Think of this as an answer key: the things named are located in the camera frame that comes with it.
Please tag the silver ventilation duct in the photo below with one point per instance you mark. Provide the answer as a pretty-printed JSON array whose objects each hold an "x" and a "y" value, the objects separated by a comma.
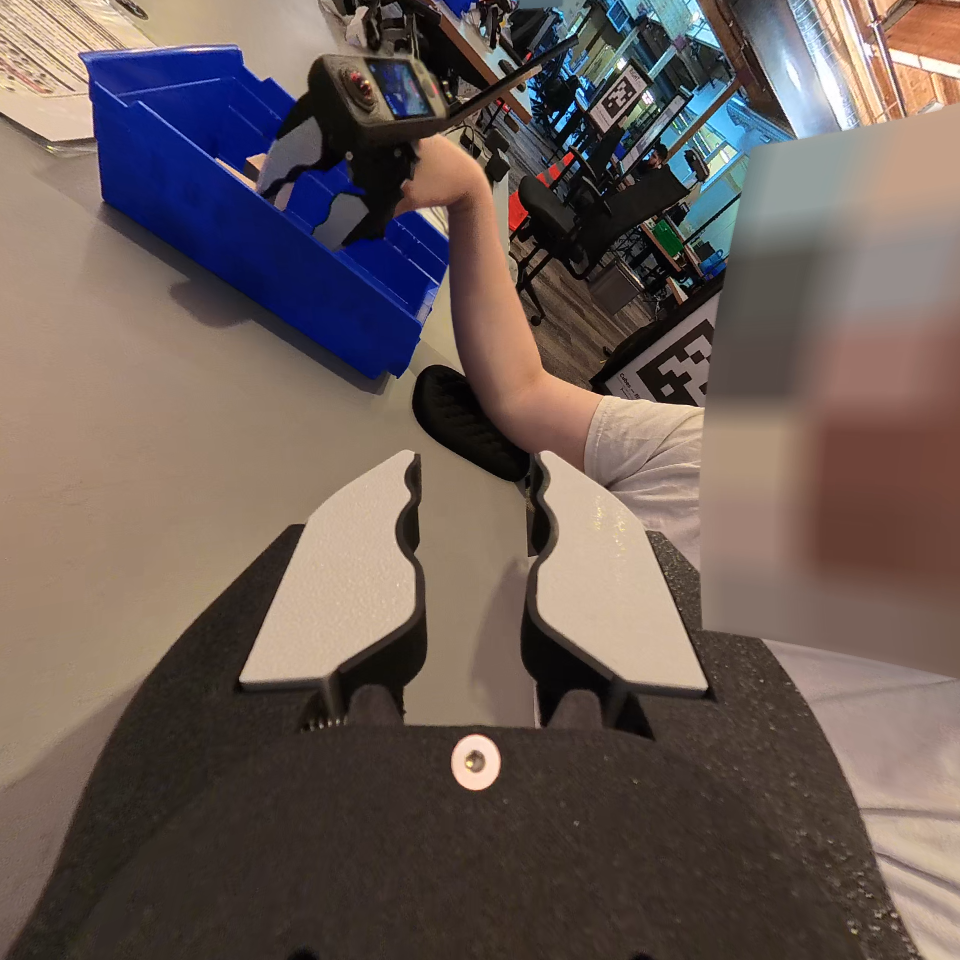
[{"x": 829, "y": 67}]

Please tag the black ribbed armrest pad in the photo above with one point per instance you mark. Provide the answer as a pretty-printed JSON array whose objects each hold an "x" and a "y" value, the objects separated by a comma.
[{"x": 457, "y": 420}]

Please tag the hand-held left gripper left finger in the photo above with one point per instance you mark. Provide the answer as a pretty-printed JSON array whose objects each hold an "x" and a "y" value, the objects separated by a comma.
[{"x": 337, "y": 585}]

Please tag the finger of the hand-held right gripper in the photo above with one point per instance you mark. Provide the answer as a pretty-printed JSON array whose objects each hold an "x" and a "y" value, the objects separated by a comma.
[
  {"x": 341, "y": 217},
  {"x": 296, "y": 146}
]

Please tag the red office chair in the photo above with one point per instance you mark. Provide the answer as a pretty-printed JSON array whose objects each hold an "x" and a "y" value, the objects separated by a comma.
[{"x": 525, "y": 210}]

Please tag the person's right forearm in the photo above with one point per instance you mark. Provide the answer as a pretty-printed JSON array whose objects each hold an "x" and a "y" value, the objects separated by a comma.
[{"x": 487, "y": 300}]

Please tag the wooden cube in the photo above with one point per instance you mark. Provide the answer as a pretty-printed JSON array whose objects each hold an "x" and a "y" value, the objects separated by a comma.
[{"x": 240, "y": 171}]

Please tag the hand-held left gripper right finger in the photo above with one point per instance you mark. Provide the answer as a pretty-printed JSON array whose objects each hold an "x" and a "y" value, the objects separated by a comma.
[{"x": 615, "y": 600}]

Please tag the black office chair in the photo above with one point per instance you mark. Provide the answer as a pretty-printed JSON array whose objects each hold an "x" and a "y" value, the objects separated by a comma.
[{"x": 600, "y": 217}]

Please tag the grey metal cabinet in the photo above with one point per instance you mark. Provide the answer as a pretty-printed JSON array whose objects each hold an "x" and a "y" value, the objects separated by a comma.
[{"x": 619, "y": 289}]

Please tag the large framed printed tag sign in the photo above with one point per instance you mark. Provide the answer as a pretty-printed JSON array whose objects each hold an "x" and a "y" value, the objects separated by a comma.
[{"x": 675, "y": 367}]

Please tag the person's right hand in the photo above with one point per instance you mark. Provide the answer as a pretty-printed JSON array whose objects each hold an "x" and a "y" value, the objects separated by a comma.
[{"x": 446, "y": 180}]

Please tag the blue plastic bin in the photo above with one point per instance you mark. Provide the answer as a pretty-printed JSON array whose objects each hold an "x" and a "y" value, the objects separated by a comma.
[{"x": 225, "y": 247}]

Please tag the small printed tag sign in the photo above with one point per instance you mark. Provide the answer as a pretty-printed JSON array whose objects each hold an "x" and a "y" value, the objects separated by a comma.
[{"x": 622, "y": 94}]

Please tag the wooden work desk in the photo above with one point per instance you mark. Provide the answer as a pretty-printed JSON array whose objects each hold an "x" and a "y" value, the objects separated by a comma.
[{"x": 472, "y": 52}]

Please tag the printed paper sheet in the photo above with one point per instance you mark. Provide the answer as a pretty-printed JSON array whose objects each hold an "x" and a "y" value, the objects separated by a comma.
[{"x": 60, "y": 75}]

